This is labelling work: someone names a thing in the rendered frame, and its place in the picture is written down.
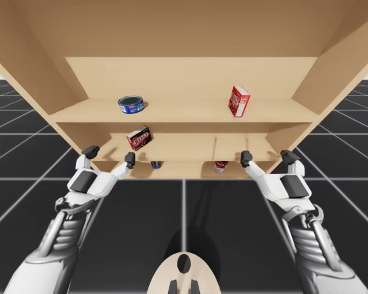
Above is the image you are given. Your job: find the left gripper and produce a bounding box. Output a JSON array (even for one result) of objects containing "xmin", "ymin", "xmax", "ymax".
[{"xmin": 67, "ymin": 145, "xmax": 137, "ymax": 200}]

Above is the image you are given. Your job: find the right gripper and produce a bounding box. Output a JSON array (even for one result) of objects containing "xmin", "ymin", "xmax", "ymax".
[{"xmin": 240, "ymin": 149, "xmax": 312, "ymax": 205}]

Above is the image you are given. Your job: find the red and white can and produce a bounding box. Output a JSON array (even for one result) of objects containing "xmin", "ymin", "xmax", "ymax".
[{"xmin": 213, "ymin": 160, "xmax": 229, "ymax": 174}]

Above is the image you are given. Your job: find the blue flat can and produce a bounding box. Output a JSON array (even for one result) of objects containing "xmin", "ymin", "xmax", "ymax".
[{"xmin": 117, "ymin": 95, "xmax": 146, "ymax": 115}]

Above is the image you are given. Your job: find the red and brown carton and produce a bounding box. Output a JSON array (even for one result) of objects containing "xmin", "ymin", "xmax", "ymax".
[{"xmin": 126, "ymin": 124, "xmax": 154, "ymax": 152}]

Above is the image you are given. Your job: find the red and white carton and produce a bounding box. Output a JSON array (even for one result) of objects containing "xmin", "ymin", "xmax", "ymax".
[{"xmin": 228, "ymin": 85, "xmax": 251, "ymax": 118}]

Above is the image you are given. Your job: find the tan robot part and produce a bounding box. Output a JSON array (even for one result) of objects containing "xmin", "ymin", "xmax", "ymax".
[{"xmin": 147, "ymin": 251, "xmax": 220, "ymax": 294}]

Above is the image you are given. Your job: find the pale wooden shelf unit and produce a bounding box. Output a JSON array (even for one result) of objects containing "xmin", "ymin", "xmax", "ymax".
[{"xmin": 0, "ymin": 0, "xmax": 368, "ymax": 179}]

